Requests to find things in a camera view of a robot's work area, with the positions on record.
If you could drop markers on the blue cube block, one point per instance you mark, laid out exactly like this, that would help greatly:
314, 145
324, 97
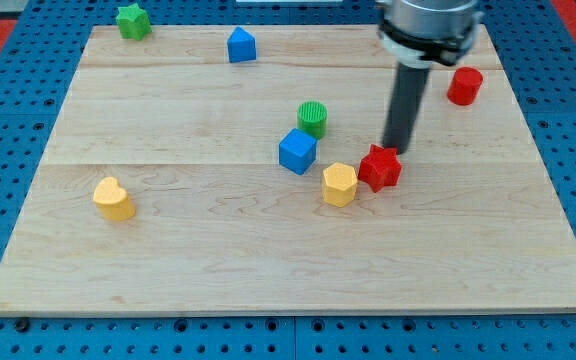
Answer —
297, 151

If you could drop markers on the green star block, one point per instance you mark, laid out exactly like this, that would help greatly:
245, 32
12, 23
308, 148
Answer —
133, 22

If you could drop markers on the wooden board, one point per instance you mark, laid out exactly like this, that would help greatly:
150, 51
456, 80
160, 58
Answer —
474, 225

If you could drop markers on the yellow heart block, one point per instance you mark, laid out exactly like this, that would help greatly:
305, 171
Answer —
112, 200

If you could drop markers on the yellow hexagon block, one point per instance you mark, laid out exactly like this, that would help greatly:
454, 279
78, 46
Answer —
339, 184

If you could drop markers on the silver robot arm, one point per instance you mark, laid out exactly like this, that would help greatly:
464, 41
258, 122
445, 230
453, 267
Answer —
420, 33

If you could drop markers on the red star block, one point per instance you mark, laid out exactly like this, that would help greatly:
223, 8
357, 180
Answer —
380, 168

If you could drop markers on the red cylinder block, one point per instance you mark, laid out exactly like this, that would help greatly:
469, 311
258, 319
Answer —
464, 86

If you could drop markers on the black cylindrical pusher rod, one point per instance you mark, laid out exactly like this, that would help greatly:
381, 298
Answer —
406, 97

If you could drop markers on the green cylinder block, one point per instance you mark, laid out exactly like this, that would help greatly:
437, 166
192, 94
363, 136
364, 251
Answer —
312, 118

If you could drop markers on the blue triangle block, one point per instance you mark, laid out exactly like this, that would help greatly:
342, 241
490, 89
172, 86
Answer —
241, 46

